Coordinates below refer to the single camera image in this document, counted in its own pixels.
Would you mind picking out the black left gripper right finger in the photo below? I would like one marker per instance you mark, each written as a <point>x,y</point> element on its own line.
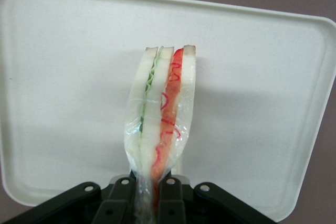
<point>173,203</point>

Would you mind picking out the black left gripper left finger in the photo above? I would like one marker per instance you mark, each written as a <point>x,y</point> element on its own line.
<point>115,203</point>

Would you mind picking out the triangle sandwich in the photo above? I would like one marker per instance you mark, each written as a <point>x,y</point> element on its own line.
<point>157,103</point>

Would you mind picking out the cream plastic tray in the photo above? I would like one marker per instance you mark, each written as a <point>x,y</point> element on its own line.
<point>52,77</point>

